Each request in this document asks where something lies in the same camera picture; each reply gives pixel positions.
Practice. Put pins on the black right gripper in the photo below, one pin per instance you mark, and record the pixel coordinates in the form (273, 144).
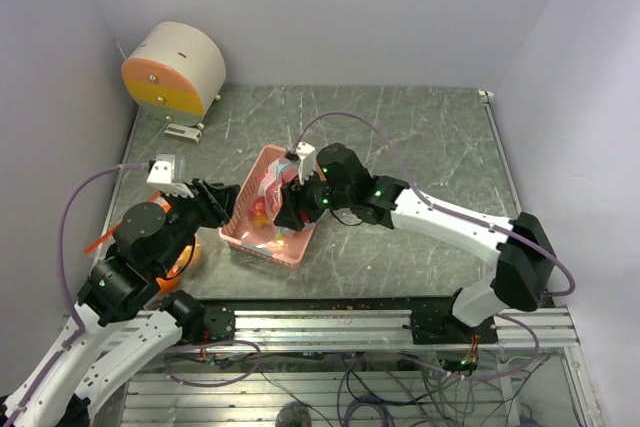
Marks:
(290, 212)

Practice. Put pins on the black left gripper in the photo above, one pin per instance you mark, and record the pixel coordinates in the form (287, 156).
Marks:
(224, 196)

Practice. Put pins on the red striped apple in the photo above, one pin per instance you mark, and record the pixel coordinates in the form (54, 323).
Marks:
(257, 213)

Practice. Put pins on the clear bag blue zipper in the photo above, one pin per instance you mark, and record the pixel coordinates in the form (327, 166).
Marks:
(270, 181)

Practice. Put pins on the pink perforated plastic basket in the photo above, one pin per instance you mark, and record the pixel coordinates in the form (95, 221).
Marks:
(241, 235)

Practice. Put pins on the clear bag orange zipper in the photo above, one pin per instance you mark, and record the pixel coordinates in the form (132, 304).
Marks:
(148, 238)

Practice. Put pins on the orange persimmon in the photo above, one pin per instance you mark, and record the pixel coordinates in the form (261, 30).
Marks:
(168, 285)

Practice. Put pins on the yellow orange peach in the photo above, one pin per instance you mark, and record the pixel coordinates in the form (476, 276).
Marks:
(191, 256)

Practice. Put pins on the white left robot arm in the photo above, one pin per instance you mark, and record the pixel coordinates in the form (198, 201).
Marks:
(68, 383)

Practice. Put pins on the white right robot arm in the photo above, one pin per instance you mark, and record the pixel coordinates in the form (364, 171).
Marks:
(519, 251)

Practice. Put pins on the beige cylinder orange face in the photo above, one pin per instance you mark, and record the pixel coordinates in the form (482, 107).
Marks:
(175, 74)

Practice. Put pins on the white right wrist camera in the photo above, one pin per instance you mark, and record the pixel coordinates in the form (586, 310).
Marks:
(304, 156)

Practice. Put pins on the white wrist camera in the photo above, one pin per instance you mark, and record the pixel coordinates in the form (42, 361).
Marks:
(167, 175)
(304, 156)

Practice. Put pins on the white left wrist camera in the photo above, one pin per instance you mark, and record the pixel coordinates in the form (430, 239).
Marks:
(167, 175)

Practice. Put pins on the small white bracket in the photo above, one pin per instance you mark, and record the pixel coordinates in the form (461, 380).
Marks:
(185, 133)

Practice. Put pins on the aluminium rail frame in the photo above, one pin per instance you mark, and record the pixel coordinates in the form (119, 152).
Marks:
(403, 324)

